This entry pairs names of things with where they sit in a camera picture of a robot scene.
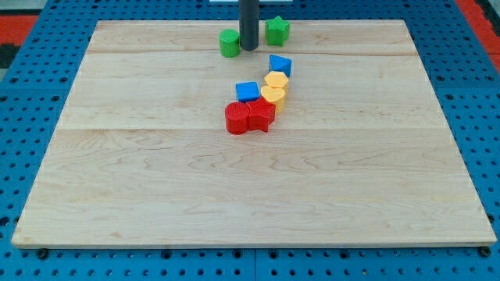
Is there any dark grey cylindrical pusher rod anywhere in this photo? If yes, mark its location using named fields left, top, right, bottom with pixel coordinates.
left=238, top=0, right=259, bottom=51

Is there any green star block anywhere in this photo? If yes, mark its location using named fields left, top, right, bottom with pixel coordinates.
left=265, top=16, right=291, bottom=47

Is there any red star block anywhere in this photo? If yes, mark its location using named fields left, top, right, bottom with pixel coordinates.
left=246, top=97, right=276, bottom=132

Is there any green cylinder block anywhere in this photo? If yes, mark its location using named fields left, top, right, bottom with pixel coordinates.
left=219, top=29, right=240, bottom=58

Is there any blue triangle block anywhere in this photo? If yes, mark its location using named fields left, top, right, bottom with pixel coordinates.
left=269, top=54, right=292, bottom=77

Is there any yellow hexagon block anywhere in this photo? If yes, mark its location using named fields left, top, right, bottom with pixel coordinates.
left=264, top=71, right=289, bottom=94

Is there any blue cube block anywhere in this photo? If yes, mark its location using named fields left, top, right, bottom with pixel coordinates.
left=235, top=81, right=261, bottom=102

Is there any yellow heart block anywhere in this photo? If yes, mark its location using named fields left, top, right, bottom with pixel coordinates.
left=260, top=85, right=287, bottom=114

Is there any red cylinder block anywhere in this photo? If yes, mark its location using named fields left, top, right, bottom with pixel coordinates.
left=225, top=101, right=249, bottom=135

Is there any light wooden board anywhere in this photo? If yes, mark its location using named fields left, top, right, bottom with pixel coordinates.
left=12, top=20, right=497, bottom=249

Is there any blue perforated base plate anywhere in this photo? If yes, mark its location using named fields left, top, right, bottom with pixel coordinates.
left=1, top=1, right=499, bottom=280

